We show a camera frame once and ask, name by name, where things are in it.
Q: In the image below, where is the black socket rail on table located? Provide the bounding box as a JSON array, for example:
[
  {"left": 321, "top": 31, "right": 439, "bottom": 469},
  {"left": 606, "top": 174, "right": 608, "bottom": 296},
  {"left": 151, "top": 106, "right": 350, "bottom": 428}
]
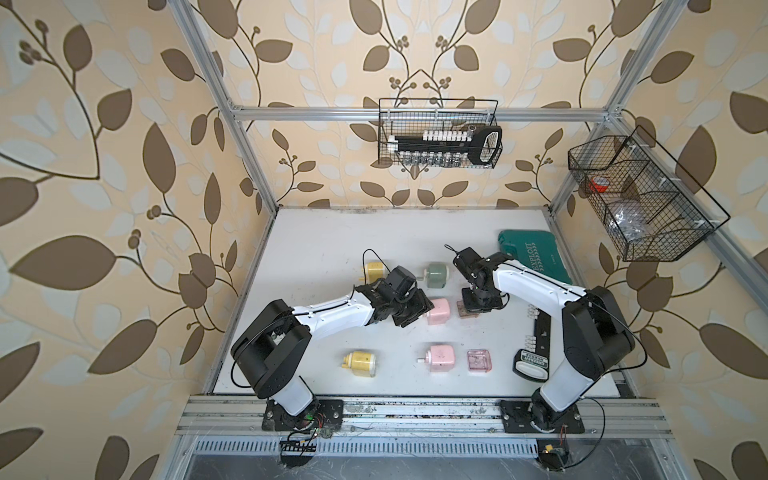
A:
[{"left": 513, "top": 305, "right": 551, "bottom": 383}]

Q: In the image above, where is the green plastic tool case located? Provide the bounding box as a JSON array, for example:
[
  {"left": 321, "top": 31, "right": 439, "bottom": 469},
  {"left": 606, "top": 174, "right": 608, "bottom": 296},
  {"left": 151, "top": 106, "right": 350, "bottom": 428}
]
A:
[{"left": 498, "top": 230, "right": 572, "bottom": 284}]

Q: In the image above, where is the pink tray bottom row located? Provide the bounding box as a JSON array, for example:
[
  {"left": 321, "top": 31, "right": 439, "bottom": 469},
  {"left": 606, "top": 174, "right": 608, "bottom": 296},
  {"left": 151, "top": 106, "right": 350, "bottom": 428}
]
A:
[{"left": 467, "top": 349, "right": 492, "bottom": 373}]

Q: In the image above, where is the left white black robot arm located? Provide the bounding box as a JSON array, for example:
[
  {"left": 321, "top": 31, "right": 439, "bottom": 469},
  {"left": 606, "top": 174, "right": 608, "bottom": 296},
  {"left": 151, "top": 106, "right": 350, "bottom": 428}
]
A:
[{"left": 230, "top": 266, "right": 434, "bottom": 418}]

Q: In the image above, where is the black wire basket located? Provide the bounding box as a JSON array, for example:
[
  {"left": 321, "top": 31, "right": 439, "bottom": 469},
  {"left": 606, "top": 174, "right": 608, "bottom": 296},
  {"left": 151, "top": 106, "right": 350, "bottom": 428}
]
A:
[
  {"left": 568, "top": 125, "right": 731, "bottom": 262},
  {"left": 376, "top": 97, "right": 503, "bottom": 169}
]

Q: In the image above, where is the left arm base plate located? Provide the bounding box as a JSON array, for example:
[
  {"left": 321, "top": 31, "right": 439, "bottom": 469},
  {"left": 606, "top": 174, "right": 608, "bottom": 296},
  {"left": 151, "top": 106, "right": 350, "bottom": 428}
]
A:
[{"left": 261, "top": 398, "right": 344, "bottom": 437}]

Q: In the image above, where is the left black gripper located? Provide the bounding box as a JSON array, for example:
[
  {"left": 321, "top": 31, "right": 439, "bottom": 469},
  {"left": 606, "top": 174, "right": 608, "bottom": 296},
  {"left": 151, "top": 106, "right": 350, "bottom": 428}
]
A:
[{"left": 389, "top": 287, "right": 438, "bottom": 326}]

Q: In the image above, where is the clear plastic bag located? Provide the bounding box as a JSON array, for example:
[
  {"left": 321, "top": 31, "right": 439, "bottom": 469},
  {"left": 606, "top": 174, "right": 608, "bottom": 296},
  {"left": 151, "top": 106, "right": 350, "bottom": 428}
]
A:
[{"left": 607, "top": 199, "right": 650, "bottom": 242}]

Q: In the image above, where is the brown pink tray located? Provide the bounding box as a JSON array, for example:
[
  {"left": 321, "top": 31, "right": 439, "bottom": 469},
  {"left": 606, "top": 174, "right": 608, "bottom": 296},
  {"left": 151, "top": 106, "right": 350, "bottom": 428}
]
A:
[{"left": 456, "top": 301, "right": 479, "bottom": 319}]

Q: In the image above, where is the yellow sharpener top row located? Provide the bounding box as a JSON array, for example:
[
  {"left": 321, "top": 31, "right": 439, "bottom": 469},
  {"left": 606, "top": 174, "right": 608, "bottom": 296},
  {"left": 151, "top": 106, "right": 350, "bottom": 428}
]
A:
[{"left": 360, "top": 261, "right": 389, "bottom": 284}]

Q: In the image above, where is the green pencil sharpener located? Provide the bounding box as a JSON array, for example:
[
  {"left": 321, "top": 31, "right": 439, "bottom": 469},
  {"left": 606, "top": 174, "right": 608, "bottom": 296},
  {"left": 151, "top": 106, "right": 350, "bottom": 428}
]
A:
[{"left": 418, "top": 262, "right": 449, "bottom": 289}]

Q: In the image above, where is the black wire basket back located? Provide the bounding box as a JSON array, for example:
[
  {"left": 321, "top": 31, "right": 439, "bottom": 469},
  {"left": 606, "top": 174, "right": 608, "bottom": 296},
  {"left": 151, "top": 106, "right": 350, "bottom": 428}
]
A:
[{"left": 376, "top": 97, "right": 503, "bottom": 169}]

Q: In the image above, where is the black socket holder rail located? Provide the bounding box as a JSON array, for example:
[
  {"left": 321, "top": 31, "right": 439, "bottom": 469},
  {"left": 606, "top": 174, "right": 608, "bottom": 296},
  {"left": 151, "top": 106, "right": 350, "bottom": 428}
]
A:
[{"left": 384, "top": 125, "right": 503, "bottom": 168}]

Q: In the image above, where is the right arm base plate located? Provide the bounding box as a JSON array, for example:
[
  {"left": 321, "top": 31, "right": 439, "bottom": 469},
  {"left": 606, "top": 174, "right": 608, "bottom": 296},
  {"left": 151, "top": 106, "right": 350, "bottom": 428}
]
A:
[{"left": 498, "top": 400, "right": 586, "bottom": 434}]

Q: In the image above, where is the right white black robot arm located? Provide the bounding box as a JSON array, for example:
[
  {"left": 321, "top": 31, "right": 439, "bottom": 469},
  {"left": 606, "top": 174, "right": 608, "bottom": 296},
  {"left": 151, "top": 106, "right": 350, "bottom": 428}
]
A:
[{"left": 453, "top": 247, "right": 636, "bottom": 432}]

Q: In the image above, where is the pink sharpener bottom row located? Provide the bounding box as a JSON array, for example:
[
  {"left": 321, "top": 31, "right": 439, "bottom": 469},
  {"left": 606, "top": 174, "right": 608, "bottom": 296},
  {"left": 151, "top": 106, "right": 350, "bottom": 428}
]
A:
[{"left": 417, "top": 344, "right": 456, "bottom": 373}]

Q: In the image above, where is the black wire basket right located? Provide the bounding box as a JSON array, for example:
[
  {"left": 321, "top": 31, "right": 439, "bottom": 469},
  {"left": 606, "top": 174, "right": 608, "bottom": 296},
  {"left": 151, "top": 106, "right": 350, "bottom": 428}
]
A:
[{"left": 568, "top": 125, "right": 731, "bottom": 262}]

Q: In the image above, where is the aluminium front rail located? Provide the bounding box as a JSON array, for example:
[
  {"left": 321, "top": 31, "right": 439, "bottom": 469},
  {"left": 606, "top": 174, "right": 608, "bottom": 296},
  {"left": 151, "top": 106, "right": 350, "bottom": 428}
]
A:
[{"left": 176, "top": 395, "right": 673, "bottom": 440}]

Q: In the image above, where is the pink sharpener row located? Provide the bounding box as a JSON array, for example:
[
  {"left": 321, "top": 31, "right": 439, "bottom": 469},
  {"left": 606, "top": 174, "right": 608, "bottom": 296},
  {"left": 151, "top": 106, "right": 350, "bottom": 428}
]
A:
[
  {"left": 425, "top": 298, "right": 451, "bottom": 326},
  {"left": 417, "top": 344, "right": 456, "bottom": 373}
]

